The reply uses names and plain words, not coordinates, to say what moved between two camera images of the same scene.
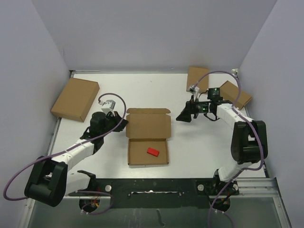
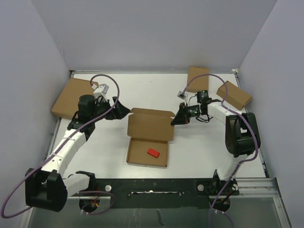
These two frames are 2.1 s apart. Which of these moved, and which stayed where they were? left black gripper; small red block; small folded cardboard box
Moved: left black gripper
Stayed: small red block; small folded cardboard box
